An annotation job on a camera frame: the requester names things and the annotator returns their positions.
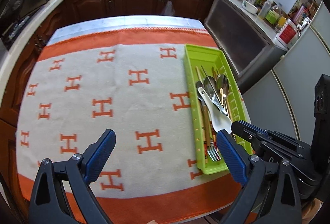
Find white ceramic soup spoon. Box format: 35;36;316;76
197;87;232;134

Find light chopstick red striped end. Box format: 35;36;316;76
195;66;210;164

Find large steel spoon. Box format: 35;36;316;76
203;76;228;116

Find dark brown wooden chopstick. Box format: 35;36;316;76
211;66;237;139

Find small steel spoon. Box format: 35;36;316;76
195;81;204;89

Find steel fork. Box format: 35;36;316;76
206;135;221;162

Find steel spoon wide handle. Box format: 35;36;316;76
217;74;229;99

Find grey oven appliance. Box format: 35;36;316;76
204;0;288;93

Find orange white H blanket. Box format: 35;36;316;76
16;27;240;223

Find lime green plastic tray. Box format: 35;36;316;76
184;44;251;175

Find red labelled white container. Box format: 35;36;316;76
273;19;298;47

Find white bowl on counter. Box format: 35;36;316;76
242;0;258;15

